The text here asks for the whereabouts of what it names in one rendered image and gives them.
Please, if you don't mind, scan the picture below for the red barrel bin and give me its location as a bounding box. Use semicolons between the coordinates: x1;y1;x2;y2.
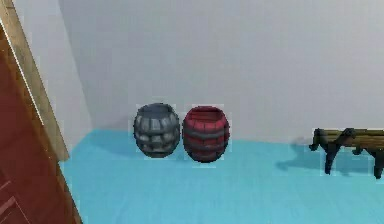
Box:
182;105;231;164

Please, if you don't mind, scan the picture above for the grey barrel bin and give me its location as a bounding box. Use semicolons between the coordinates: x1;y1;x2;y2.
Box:
133;102;181;159

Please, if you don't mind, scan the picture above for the red-brown room door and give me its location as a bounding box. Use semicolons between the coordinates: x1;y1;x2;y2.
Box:
0;0;83;224

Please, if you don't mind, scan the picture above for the wooden bench with black legs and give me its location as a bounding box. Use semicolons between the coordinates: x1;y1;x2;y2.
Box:
308;127;384;180

